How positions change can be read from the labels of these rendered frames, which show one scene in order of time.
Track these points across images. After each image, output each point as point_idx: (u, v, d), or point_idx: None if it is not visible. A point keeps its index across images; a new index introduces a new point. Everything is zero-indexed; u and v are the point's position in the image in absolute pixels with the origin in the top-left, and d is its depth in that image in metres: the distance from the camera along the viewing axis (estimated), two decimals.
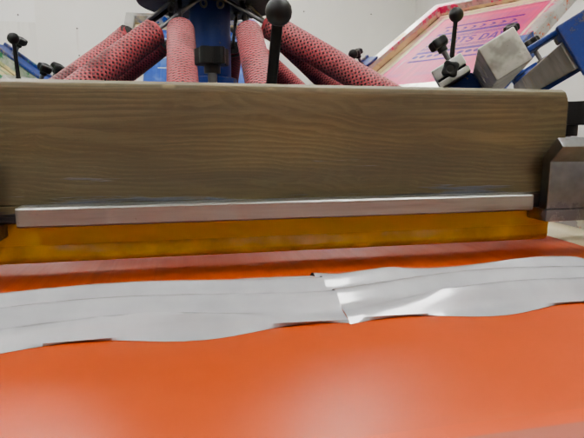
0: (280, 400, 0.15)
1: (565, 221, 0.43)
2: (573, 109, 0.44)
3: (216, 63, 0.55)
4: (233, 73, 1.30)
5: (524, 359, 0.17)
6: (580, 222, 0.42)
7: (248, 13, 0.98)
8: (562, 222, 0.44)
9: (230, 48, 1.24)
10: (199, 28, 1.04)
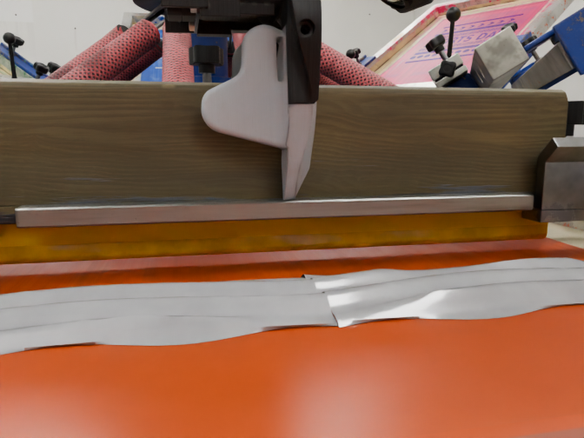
0: (263, 407, 0.14)
1: (560, 222, 0.43)
2: (569, 109, 0.44)
3: (211, 63, 0.54)
4: (229, 73, 1.29)
5: (515, 363, 0.17)
6: (575, 222, 0.41)
7: None
8: (558, 222, 0.43)
9: (227, 48, 1.23)
10: None
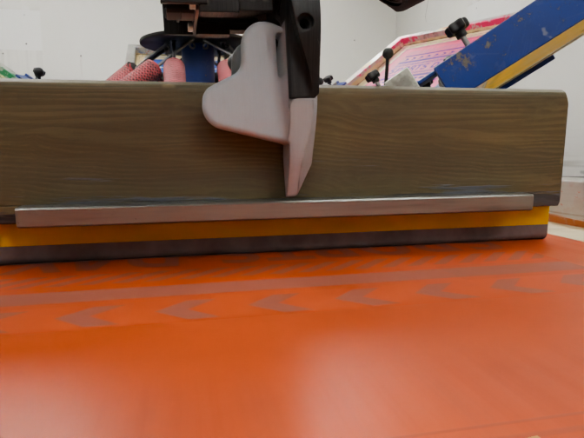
0: None
1: None
2: None
3: None
4: None
5: None
6: None
7: (227, 53, 1.26)
8: None
9: (215, 78, 1.52)
10: (189, 64, 1.32)
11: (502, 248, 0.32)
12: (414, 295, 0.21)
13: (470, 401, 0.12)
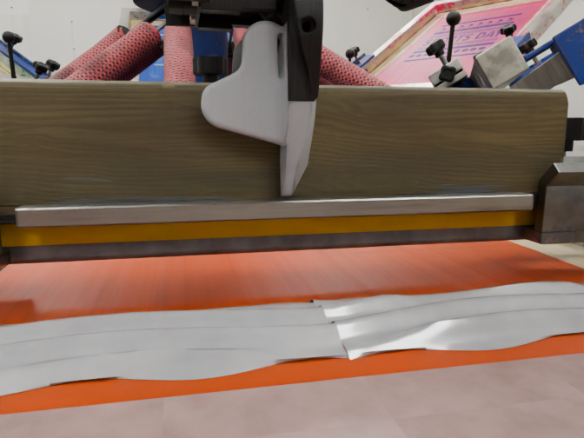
0: None
1: None
2: (568, 126, 0.45)
3: (215, 73, 0.55)
4: (229, 73, 1.29)
5: (520, 401, 0.18)
6: None
7: None
8: None
9: (227, 48, 1.23)
10: (196, 29, 1.04)
11: None
12: None
13: None
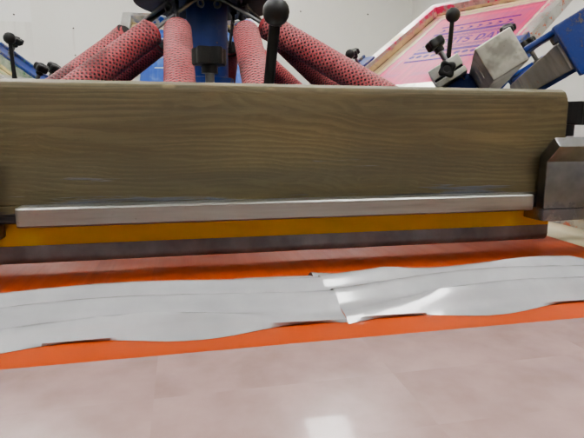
0: (279, 399, 0.15)
1: (561, 221, 0.44)
2: (569, 109, 0.45)
3: (214, 63, 0.55)
4: (229, 73, 1.30)
5: (521, 358, 0.18)
6: (575, 222, 0.42)
7: (245, 13, 0.98)
8: (559, 222, 0.44)
9: (227, 48, 1.24)
10: (196, 28, 1.04)
11: None
12: None
13: None
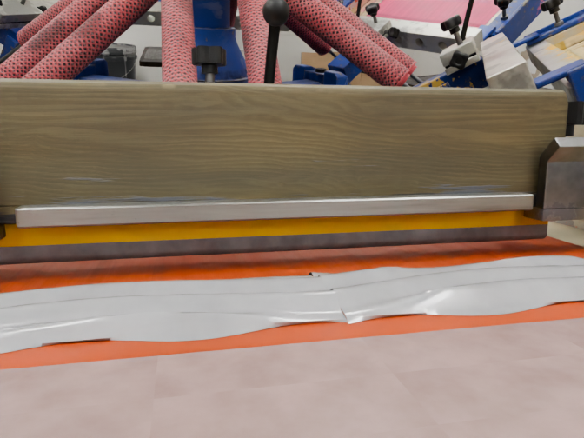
0: (279, 399, 0.15)
1: (561, 221, 0.44)
2: (569, 109, 0.45)
3: (214, 63, 0.55)
4: (231, 4, 1.21)
5: (521, 358, 0.18)
6: (575, 222, 0.42)
7: None
8: (559, 222, 0.44)
9: None
10: None
11: None
12: None
13: None
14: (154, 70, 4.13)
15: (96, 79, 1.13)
